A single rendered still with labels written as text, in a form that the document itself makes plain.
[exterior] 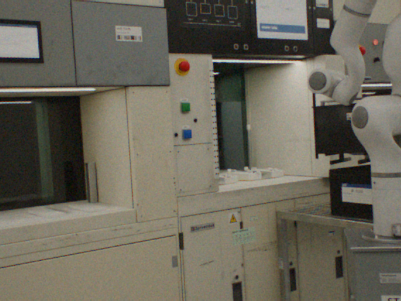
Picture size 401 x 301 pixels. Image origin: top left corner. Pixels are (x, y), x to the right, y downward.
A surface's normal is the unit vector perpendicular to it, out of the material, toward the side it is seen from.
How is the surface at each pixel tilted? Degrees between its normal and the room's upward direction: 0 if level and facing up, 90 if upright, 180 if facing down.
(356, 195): 90
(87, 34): 90
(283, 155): 90
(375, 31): 90
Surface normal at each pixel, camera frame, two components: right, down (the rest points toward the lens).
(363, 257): -0.18, 0.06
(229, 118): -0.83, 0.08
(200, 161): 0.56, 0.01
